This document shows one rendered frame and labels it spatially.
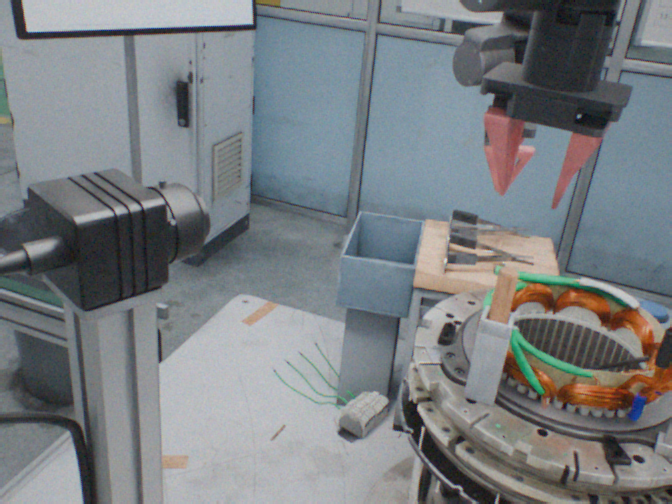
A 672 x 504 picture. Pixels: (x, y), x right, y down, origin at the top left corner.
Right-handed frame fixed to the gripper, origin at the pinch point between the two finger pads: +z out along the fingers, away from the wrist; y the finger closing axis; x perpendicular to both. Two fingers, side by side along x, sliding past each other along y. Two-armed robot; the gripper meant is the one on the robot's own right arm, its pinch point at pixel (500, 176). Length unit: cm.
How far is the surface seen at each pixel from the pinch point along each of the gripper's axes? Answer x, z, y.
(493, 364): -1.1, 1.2, 45.3
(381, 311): -14.5, 17.1, 14.9
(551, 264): 8.8, 10.3, 6.3
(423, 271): -9.2, 9.4, 15.2
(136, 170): -80, 24, -40
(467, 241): -3.7, 7.3, 8.3
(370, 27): -50, 16, -202
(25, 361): -130, 99, -53
